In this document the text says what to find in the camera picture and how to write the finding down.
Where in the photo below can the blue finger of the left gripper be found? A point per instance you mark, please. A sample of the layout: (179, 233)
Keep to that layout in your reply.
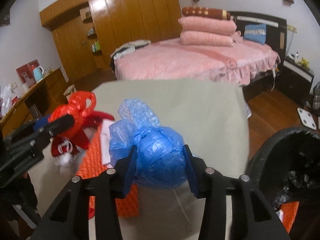
(40, 123)

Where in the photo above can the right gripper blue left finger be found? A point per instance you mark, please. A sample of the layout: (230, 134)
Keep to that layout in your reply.
(131, 166)

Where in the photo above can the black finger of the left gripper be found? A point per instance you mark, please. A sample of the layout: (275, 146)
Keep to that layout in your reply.
(55, 127)

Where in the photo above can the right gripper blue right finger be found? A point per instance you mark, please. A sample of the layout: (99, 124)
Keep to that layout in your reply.
(190, 170)

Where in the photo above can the red knit garment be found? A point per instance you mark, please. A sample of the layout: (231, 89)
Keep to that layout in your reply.
(80, 139)

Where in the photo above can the blue plastic bag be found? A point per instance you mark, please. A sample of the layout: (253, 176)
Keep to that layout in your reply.
(160, 160)

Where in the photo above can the grey white sock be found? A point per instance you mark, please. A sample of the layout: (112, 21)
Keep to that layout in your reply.
(68, 164)

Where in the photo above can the red plastic bag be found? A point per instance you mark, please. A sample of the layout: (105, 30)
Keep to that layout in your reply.
(80, 105)

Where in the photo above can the black lined trash bin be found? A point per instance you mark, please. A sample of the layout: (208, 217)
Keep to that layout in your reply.
(286, 170)

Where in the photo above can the wooden side desk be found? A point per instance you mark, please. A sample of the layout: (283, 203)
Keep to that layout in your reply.
(40, 100)

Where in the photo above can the small white wooden stool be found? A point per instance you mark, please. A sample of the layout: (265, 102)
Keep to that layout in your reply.
(69, 91)

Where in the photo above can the light blue electric kettle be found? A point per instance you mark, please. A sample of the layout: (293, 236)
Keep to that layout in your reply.
(38, 73)

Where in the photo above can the beige table cloth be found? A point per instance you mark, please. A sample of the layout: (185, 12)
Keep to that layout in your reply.
(211, 118)

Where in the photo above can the wooden wardrobe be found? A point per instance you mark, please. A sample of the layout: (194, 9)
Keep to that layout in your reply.
(86, 32)

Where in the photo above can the clothes pile on bed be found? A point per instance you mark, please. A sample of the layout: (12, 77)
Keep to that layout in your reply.
(127, 49)

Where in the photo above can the pink covered bed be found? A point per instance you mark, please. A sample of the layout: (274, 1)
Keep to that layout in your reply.
(170, 59)

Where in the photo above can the white bathroom scale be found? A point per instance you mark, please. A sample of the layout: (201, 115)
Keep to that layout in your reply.
(306, 119)

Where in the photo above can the lower pink folded quilt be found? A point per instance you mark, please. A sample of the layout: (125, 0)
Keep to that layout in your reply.
(206, 39)

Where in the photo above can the pink folded quilt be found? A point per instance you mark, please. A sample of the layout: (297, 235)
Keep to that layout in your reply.
(210, 25)
(206, 39)

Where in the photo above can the dark nightstand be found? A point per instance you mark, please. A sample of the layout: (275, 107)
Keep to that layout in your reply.
(294, 81)

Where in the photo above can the plaid cloth covered chair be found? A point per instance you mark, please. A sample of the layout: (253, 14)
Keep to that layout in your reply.
(316, 100)

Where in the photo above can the upper pink folded quilt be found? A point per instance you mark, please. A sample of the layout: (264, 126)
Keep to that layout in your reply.
(210, 25)

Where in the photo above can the blue cushion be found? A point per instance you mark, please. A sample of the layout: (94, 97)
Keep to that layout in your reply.
(256, 33)

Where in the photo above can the yellow plush toy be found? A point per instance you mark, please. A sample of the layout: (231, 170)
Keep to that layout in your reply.
(305, 63)

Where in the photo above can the brown dotted bolster pillow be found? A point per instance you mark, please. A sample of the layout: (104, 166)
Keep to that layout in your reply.
(206, 12)

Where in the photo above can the dark bed headboard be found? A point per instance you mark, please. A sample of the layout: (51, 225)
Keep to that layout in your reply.
(276, 28)

